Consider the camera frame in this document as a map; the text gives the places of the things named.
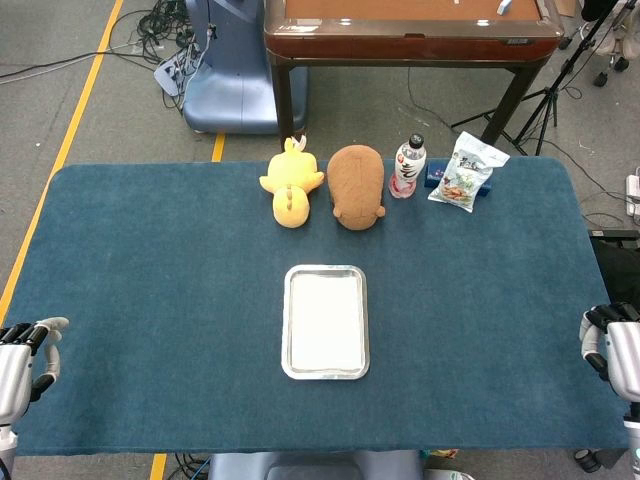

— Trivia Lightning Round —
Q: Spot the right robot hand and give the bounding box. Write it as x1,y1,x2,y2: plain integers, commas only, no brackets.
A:
578,301,640,409

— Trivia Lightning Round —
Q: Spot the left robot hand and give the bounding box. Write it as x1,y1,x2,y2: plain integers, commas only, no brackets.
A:
0,316,70,426

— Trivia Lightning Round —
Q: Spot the white paper towel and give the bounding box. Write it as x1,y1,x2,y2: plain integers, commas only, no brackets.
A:
288,273,365,372

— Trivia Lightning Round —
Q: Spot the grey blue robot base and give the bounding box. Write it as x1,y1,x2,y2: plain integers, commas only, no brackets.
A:
207,449,426,480

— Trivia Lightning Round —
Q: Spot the stainless steel tray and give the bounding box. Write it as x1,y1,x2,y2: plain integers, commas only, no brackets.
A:
280,264,371,381

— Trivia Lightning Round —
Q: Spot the black equipment case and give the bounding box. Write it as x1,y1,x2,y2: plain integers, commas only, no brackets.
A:
589,229,640,306

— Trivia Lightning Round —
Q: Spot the black table caster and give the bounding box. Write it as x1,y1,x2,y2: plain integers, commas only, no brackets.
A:
574,447,604,474

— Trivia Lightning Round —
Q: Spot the white power strip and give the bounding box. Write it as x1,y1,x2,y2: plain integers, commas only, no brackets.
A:
625,174,640,216

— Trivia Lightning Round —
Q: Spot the white snack bag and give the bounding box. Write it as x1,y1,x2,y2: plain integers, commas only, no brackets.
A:
427,130,511,214

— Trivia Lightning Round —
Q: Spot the dark blue box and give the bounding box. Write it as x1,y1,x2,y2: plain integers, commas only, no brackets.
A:
423,160,493,197

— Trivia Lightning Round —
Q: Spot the black tripod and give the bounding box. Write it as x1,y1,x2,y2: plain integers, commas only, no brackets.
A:
450,0,621,156

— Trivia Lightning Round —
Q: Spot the pink drink bottle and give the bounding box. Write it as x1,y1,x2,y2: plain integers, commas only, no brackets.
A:
388,133,428,200

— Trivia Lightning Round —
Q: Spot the beige office chair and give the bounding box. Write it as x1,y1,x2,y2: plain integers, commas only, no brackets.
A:
592,0,640,89

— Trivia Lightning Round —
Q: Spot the brown plush toy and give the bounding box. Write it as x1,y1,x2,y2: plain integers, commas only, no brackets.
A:
326,144,387,232

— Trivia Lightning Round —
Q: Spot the yellow plush toy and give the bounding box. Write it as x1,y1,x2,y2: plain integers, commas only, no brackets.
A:
258,136,326,229

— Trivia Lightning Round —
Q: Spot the grey power strip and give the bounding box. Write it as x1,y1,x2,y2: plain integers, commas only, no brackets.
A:
153,43,204,97

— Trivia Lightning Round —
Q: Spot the blue grey machine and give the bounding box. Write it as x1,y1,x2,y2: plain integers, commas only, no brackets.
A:
182,0,309,135

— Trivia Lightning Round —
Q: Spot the brown mahjong table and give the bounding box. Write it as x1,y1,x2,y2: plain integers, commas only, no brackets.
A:
263,0,566,146

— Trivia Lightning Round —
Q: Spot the black floor cable bundle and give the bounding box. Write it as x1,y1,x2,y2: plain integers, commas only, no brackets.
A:
134,0,211,111

